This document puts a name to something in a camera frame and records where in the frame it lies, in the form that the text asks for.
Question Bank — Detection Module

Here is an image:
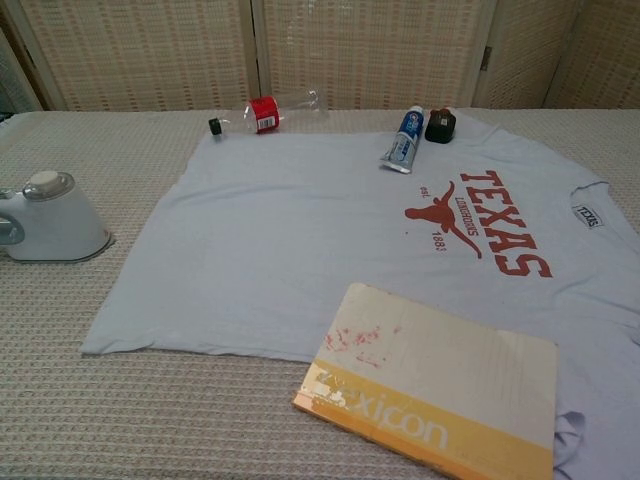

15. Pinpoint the white steam iron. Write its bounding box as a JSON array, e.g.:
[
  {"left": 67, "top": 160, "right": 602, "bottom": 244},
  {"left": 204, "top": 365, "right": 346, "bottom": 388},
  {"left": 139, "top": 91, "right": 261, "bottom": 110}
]
[{"left": 0, "top": 170, "right": 118, "bottom": 264}]

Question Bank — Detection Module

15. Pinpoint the white Texas Longhorns t-shirt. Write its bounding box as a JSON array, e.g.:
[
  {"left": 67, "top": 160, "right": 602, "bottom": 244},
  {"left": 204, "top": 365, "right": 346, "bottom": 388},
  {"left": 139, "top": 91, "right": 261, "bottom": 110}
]
[{"left": 80, "top": 110, "right": 640, "bottom": 480}]

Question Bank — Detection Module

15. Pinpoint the blue white toothpaste tube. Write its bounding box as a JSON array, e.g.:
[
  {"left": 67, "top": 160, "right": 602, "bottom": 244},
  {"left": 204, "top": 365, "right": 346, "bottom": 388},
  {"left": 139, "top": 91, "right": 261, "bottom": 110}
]
[{"left": 378, "top": 104, "right": 427, "bottom": 176}]

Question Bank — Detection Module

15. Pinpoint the clear bottle with red label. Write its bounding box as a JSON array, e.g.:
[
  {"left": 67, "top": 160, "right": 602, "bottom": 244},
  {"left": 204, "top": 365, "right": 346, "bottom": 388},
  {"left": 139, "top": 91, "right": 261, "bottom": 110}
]
[{"left": 222, "top": 89, "right": 332, "bottom": 137}]

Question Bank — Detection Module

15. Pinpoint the small dark brown bottle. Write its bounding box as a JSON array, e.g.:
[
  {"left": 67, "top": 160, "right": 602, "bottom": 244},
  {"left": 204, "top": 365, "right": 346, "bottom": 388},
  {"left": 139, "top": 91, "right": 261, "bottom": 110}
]
[{"left": 424, "top": 105, "right": 462, "bottom": 147}]

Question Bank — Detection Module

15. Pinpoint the white yellow lexicon board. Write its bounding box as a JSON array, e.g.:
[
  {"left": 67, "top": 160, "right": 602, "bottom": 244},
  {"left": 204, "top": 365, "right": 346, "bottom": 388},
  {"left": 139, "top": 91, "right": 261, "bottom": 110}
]
[{"left": 291, "top": 281, "right": 559, "bottom": 480}]

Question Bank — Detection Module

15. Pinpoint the beige woven table cloth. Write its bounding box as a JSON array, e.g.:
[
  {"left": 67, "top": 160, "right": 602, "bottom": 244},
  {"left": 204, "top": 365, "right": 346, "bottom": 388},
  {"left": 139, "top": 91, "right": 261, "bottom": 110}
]
[{"left": 0, "top": 106, "right": 640, "bottom": 480}]

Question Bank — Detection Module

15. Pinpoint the woven folding screen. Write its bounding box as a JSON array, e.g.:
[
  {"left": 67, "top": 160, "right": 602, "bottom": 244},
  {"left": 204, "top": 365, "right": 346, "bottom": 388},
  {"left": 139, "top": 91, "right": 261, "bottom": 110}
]
[{"left": 0, "top": 0, "right": 640, "bottom": 114}]

